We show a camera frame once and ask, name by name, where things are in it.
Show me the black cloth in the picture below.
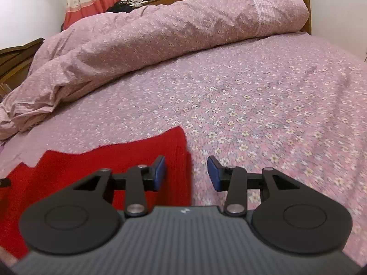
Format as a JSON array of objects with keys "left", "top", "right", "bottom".
[{"left": 105, "top": 0, "right": 181, "bottom": 13}]

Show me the carved wooden headboard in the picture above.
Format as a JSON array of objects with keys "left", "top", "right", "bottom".
[{"left": 0, "top": 37, "right": 45, "bottom": 98}]

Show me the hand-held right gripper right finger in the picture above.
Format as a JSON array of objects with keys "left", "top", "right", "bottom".
[{"left": 207, "top": 155, "right": 300, "bottom": 217}]

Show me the red knit cardigan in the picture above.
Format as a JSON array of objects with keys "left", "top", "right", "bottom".
[{"left": 0, "top": 126, "right": 193, "bottom": 260}]

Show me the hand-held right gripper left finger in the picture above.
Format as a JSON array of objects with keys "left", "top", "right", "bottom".
[{"left": 73, "top": 155, "right": 167, "bottom": 217}]

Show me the pink floral duvet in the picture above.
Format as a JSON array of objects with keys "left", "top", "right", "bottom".
[{"left": 0, "top": 0, "right": 310, "bottom": 141}]

